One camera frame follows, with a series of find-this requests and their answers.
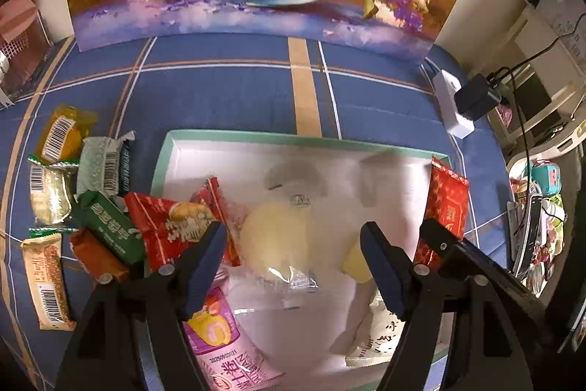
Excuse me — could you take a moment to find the clear packet yellow cake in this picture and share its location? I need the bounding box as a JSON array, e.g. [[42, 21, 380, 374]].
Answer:
[[342, 241, 375, 285]]

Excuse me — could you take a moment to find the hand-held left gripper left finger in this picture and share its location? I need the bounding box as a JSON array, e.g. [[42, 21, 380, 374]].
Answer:
[[55, 221, 228, 391]]

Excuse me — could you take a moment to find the white snack packet cookie picture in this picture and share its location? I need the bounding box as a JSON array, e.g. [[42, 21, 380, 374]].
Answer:
[[345, 289, 413, 370]]

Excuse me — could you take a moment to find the dark green snack packet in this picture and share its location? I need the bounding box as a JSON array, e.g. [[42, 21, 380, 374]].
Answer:
[[74, 190, 146, 266]]

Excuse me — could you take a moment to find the orange-brown snack packet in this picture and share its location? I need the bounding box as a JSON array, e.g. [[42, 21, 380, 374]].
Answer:
[[68, 228, 132, 283]]

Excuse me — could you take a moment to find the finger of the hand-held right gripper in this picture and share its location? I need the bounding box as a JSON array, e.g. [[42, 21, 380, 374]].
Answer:
[[419, 218, 461, 270]]

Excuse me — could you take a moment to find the blue plaid tablecloth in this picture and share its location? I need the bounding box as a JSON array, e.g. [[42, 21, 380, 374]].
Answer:
[[0, 34, 518, 391]]

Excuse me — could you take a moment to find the light green snack packet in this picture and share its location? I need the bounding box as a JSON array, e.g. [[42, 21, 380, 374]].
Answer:
[[75, 131, 137, 198]]

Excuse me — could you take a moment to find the beige snack packet with barcode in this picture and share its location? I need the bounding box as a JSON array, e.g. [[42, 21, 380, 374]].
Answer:
[[21, 232, 77, 332]]

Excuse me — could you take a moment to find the white power strip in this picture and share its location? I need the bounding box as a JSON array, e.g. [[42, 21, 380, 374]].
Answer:
[[431, 69, 475, 139]]

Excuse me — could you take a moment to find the teal rimmed white tray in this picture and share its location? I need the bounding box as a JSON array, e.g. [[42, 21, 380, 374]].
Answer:
[[142, 129, 452, 391]]

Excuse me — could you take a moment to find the pink purple snack packet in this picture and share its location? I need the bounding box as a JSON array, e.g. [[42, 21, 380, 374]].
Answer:
[[182, 285, 285, 391]]

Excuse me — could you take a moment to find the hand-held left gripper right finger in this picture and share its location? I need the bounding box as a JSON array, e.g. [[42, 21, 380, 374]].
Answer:
[[359, 221, 534, 391]]

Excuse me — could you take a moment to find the clear cake packet green trim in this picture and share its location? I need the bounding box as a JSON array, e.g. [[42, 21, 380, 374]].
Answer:
[[27, 154, 82, 232]]

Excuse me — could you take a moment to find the red snack packet nut picture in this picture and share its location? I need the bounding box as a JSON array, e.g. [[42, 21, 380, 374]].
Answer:
[[123, 177, 243, 273]]

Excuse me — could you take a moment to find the yellow snack packet with barcode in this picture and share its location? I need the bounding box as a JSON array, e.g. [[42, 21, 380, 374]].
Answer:
[[37, 106, 100, 166]]

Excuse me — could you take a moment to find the red patterned snack packet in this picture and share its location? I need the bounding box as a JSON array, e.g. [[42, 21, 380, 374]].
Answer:
[[414, 156, 471, 268]]

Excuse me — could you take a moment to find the clear packet with round bun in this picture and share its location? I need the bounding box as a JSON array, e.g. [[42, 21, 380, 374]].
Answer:
[[229, 189, 330, 295]]

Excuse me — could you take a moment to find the black charger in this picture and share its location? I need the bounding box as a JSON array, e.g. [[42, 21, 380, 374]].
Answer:
[[454, 74, 503, 122]]

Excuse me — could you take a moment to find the black cable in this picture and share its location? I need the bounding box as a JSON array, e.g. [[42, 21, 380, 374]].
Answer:
[[485, 11, 586, 213]]

